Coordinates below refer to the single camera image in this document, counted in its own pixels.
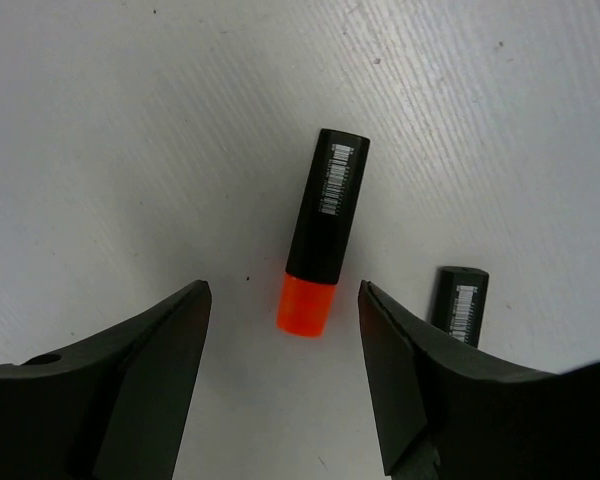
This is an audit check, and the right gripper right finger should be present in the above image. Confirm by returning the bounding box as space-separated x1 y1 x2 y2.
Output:
358 281 600 479

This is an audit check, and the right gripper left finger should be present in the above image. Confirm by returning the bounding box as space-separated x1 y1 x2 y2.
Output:
0 281 211 479

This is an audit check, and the orange cap black highlighter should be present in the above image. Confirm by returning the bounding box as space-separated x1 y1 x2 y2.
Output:
277 129 371 338

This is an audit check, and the green cap black highlighter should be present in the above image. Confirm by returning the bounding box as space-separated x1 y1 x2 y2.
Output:
430 266 489 348

